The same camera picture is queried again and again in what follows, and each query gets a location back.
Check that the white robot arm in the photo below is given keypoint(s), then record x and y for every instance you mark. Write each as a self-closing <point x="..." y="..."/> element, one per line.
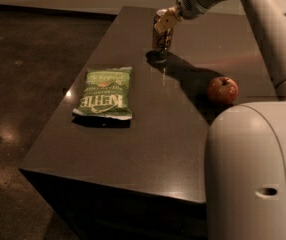
<point x="245" y="153"/>

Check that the orange soda can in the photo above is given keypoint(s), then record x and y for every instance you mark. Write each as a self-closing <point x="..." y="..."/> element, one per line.
<point x="161" y="42"/>

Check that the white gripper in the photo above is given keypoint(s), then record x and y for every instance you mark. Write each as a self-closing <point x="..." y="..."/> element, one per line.
<point x="190" y="4"/>

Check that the red apple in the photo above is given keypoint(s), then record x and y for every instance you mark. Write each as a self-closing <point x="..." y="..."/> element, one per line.
<point x="222" y="91"/>

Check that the dark table cabinet base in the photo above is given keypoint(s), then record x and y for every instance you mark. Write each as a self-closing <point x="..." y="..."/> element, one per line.
<point x="97" y="212"/>

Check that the green Kettle chip bag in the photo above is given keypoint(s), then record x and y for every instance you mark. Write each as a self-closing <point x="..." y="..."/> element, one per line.
<point x="106" y="94"/>

